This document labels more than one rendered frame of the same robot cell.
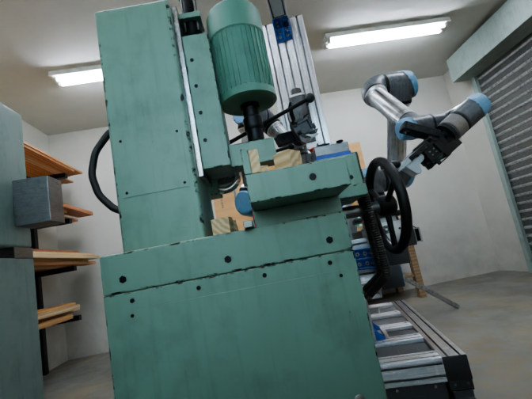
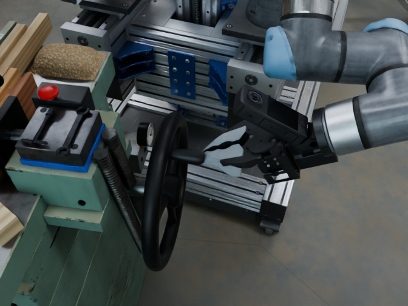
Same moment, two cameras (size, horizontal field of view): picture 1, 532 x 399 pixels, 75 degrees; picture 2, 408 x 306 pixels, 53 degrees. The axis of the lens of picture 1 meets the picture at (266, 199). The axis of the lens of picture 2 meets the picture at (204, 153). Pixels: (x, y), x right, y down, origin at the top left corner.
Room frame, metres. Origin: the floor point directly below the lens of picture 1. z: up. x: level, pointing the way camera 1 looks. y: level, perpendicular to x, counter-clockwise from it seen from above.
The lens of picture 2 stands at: (0.61, -0.48, 1.43)
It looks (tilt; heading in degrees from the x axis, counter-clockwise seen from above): 50 degrees down; 10
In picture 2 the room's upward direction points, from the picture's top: straight up
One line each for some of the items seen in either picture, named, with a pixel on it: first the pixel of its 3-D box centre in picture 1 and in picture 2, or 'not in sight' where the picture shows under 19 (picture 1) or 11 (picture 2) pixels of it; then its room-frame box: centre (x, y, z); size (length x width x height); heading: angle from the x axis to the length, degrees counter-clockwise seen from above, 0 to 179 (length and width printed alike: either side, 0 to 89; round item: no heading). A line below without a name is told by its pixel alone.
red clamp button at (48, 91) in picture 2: not in sight; (48, 92); (1.02, -0.18, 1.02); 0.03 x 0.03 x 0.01
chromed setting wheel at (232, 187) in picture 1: (223, 176); not in sight; (1.13, 0.13, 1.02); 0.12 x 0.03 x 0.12; 91
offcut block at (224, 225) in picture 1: (222, 226); not in sight; (0.84, 0.12, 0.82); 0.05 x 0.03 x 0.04; 79
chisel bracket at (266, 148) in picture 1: (252, 157); not in sight; (1.01, 0.01, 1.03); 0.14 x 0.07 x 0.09; 91
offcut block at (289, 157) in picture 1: (288, 161); not in sight; (0.73, -0.06, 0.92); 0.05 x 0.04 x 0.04; 49
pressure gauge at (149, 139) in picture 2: not in sight; (144, 136); (1.28, -0.21, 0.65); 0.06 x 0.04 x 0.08; 1
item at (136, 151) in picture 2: not in sight; (122, 150); (1.28, -0.14, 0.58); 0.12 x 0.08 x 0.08; 91
